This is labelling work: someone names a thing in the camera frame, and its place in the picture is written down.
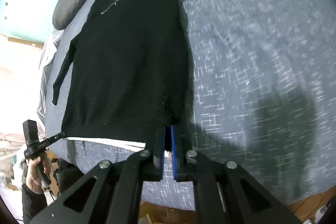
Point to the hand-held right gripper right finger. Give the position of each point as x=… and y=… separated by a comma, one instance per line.
x=173, y=158

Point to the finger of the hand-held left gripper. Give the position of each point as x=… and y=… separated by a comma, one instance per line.
x=55, y=138

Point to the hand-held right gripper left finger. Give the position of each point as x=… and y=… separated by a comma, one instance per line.
x=160, y=161

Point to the black sweater with white trim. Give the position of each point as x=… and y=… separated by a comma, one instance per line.
x=126, y=56

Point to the person's left forearm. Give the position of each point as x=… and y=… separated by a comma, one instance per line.
x=34, y=205

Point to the person's left hand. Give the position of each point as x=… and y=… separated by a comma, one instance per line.
x=32, y=175

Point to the person's dark trouser leg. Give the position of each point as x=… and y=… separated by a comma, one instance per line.
x=71, y=176

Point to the pink curtain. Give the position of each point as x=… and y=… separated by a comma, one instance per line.
x=15, y=82

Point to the light grey duvet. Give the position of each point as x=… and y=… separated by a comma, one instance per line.
x=48, y=56

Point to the bed with blue patterned sheet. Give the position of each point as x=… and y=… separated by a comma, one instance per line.
x=249, y=56

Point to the wooden window frame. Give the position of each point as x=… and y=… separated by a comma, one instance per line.
x=26, y=42

